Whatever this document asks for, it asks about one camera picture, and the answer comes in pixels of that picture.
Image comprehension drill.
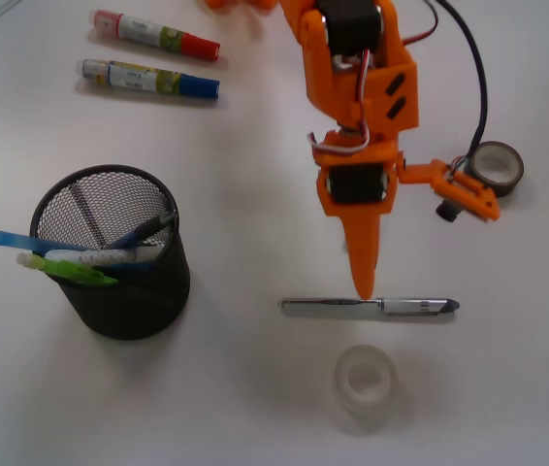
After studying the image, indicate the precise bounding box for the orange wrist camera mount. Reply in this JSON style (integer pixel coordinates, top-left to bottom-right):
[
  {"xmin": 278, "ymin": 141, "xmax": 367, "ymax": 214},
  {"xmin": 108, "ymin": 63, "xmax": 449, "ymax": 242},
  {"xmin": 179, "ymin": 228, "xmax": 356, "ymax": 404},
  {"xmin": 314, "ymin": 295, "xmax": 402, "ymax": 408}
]
[{"xmin": 397, "ymin": 157, "xmax": 500, "ymax": 222}]

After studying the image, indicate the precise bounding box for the green plastic pen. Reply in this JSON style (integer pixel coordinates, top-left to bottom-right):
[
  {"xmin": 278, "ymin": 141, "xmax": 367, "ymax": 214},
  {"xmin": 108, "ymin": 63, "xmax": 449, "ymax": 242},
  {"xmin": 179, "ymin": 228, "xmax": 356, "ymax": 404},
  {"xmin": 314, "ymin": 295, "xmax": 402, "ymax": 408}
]
[{"xmin": 16, "ymin": 252, "xmax": 117, "ymax": 285}]

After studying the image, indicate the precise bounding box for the light blue capped pen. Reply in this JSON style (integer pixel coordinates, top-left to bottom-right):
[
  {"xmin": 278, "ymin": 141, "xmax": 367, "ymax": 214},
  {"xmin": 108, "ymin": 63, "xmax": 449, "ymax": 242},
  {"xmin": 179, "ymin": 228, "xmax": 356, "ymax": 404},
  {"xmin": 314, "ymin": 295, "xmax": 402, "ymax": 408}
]
[{"xmin": 0, "ymin": 230, "xmax": 154, "ymax": 273}]

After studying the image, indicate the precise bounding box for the dark blue click pen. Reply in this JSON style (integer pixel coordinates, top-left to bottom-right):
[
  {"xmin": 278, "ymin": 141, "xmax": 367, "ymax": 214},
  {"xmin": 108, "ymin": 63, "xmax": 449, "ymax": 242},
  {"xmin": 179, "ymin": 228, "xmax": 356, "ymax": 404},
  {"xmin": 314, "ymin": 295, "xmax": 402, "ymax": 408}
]
[{"xmin": 105, "ymin": 210, "xmax": 178, "ymax": 250}]

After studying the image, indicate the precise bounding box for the black camera cable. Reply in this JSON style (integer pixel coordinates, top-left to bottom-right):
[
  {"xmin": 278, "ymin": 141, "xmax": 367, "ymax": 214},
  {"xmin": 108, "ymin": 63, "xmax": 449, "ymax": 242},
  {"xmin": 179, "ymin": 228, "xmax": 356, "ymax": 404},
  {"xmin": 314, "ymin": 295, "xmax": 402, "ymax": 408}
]
[{"xmin": 436, "ymin": 0, "xmax": 490, "ymax": 169}]

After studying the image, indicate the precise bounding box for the clear tape roll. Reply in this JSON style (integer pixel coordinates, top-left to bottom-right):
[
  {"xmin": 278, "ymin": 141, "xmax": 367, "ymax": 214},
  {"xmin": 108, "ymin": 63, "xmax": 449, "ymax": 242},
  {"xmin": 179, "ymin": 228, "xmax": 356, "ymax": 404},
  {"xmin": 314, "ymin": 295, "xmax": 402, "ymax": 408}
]
[{"xmin": 333, "ymin": 345, "xmax": 399, "ymax": 431}]

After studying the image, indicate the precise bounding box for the white slim pen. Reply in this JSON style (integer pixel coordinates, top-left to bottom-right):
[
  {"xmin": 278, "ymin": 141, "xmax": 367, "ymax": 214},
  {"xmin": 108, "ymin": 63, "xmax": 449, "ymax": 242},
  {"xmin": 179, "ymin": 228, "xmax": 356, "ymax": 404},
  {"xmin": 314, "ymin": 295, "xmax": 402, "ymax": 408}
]
[{"xmin": 45, "ymin": 246, "xmax": 163, "ymax": 267}]

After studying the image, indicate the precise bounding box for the black mesh pen holder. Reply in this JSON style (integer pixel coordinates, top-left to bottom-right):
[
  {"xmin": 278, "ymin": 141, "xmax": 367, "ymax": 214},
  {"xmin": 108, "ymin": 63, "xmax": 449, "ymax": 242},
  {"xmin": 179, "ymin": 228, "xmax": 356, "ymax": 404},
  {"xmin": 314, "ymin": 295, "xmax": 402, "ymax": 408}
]
[{"xmin": 29, "ymin": 165, "xmax": 190, "ymax": 341}]

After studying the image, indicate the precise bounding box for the red capped marker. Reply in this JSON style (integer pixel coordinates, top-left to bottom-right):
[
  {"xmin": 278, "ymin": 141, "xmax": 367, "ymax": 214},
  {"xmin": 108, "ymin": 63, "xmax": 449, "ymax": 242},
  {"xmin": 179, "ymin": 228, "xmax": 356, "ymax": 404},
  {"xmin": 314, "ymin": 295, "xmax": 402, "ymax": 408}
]
[{"xmin": 89, "ymin": 10, "xmax": 220, "ymax": 62}]

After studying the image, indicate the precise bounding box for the blue capped marker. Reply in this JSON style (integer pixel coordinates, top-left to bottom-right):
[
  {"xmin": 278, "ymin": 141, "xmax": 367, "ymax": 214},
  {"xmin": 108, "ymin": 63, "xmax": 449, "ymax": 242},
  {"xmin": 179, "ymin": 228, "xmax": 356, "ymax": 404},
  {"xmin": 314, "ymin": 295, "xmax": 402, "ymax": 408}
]
[{"xmin": 77, "ymin": 59, "xmax": 220, "ymax": 101}]

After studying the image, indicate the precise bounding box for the small dark brown tape roll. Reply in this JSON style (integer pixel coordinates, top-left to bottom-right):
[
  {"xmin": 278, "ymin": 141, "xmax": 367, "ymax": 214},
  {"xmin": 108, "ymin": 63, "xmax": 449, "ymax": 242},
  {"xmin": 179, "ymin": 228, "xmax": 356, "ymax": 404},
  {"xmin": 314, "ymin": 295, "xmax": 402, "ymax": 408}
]
[{"xmin": 464, "ymin": 141, "xmax": 525, "ymax": 198}]

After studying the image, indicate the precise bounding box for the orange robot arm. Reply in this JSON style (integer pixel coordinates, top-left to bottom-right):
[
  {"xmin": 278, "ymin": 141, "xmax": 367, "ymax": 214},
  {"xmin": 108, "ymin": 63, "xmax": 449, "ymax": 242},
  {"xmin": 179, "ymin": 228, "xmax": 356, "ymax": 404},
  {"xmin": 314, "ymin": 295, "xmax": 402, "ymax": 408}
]
[{"xmin": 253, "ymin": 1, "xmax": 419, "ymax": 299}]

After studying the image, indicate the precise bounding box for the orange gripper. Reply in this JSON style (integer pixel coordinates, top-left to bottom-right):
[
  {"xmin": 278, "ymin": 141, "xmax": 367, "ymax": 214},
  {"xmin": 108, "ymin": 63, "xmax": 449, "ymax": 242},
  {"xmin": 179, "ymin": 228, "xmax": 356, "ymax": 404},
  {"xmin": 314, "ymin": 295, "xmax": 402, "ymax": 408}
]
[{"xmin": 311, "ymin": 129, "xmax": 400, "ymax": 300}]

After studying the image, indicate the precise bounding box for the silver rollerball pen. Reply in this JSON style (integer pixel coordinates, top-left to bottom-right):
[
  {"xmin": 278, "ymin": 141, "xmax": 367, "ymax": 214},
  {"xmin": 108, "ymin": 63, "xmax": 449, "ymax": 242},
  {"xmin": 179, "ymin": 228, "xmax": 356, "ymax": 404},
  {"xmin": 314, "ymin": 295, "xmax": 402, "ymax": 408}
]
[{"xmin": 278, "ymin": 298, "xmax": 460, "ymax": 320}]

